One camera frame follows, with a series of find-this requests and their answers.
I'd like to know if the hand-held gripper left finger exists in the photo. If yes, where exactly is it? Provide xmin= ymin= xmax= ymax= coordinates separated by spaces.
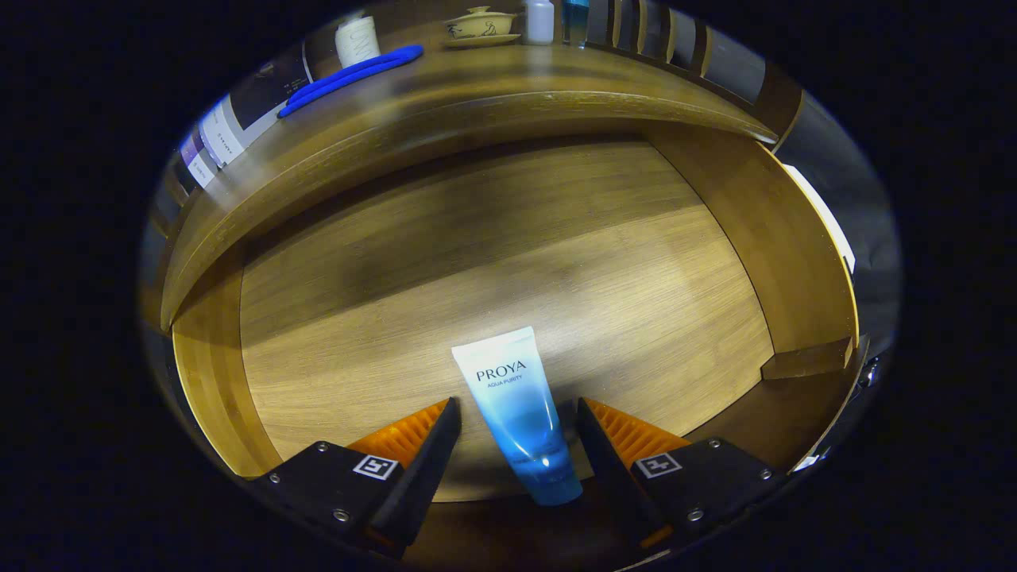
xmin=246 ymin=397 xmax=463 ymax=557

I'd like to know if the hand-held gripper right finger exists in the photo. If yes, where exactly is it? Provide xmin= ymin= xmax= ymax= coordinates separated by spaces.
xmin=576 ymin=397 xmax=791 ymax=557

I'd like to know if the blue white cosmetic tube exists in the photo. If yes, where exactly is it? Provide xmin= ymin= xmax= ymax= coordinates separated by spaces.
xmin=451 ymin=326 xmax=584 ymax=507

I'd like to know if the brown wooden drawer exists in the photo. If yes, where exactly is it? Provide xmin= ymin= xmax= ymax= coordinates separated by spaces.
xmin=159 ymin=131 xmax=871 ymax=569

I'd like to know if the wooden countertop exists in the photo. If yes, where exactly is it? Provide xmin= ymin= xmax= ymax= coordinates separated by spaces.
xmin=159 ymin=44 xmax=779 ymax=334

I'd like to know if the brown wooden cabinet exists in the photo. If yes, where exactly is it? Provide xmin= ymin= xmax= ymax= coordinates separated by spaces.
xmin=139 ymin=0 xmax=807 ymax=334

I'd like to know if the thin purple book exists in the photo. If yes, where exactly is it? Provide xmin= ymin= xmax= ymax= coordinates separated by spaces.
xmin=175 ymin=127 xmax=219 ymax=191

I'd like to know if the blue folded cloth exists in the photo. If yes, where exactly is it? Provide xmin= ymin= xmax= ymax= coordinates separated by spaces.
xmin=277 ymin=44 xmax=424 ymax=119

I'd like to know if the thick white portrait book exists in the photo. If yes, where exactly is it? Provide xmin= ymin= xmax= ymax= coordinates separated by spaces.
xmin=199 ymin=40 xmax=315 ymax=168

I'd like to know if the white pump bottle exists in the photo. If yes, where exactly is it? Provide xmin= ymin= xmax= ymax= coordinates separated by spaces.
xmin=334 ymin=14 xmax=381 ymax=68

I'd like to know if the yellow saucer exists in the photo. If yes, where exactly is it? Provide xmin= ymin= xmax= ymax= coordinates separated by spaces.
xmin=441 ymin=33 xmax=523 ymax=48

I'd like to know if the yellow lidded teacup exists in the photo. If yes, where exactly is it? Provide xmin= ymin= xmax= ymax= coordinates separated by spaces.
xmin=445 ymin=6 xmax=517 ymax=39

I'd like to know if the teal slim bottle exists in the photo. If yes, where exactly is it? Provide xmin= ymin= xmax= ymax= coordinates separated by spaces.
xmin=563 ymin=0 xmax=590 ymax=45

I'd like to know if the white bottle blue cap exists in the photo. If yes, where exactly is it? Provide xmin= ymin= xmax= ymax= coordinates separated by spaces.
xmin=524 ymin=0 xmax=555 ymax=45

